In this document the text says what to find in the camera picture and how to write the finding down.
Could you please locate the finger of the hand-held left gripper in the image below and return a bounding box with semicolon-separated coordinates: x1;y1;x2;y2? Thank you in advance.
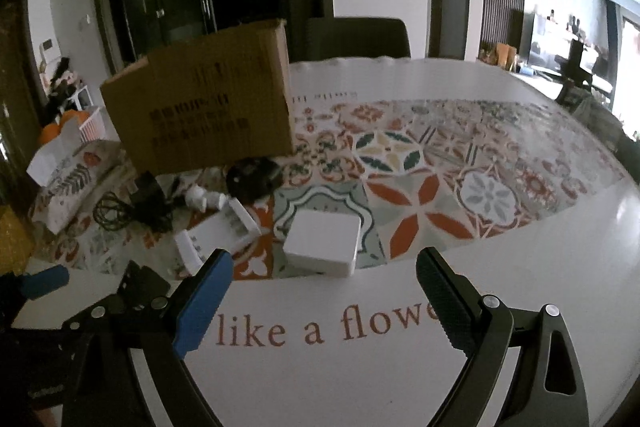
17;264;70;303
115;259;171;309

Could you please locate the white plastic case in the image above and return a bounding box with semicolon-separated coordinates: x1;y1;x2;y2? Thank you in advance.
174;198;262;278

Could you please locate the small white adapter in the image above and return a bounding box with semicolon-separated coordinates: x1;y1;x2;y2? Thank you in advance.
184;185;227;213

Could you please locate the brown paper bag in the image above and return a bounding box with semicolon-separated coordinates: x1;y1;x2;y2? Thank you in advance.
494;43;519;70

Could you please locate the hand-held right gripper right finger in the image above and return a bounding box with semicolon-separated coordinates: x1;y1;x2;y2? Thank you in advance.
416;246;592;427

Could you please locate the floral tissue box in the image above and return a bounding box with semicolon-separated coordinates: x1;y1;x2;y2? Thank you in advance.
29;139;127;234

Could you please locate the pile of oranges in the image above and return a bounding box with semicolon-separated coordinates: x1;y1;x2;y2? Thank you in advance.
39;109;81;144

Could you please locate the white sideboard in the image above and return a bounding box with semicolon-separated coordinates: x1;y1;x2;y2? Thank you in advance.
479;49;568;84

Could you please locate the black power adapter with cable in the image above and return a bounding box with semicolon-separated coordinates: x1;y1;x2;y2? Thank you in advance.
93;170;182;234

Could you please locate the white square box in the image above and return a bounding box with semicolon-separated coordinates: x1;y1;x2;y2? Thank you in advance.
282;209;364;278

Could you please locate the white ribbed basket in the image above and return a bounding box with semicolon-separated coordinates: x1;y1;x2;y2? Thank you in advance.
75;105;106;143

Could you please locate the brown cardboard box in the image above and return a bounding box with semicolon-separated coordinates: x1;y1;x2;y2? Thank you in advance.
99;19;296;176

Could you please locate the dark dining chair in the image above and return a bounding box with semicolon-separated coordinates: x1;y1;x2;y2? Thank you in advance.
304;17;412;60

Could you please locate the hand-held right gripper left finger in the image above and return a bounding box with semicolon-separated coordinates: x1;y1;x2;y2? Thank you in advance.
61;249;235;427

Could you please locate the black round device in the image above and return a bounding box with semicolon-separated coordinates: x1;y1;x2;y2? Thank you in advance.
226;156;284;208

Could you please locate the white shelf unit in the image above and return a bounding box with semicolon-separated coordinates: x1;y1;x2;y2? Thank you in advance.
70;84;95;112

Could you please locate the dark clutter heap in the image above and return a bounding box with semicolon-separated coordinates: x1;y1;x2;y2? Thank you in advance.
46;56;85;110

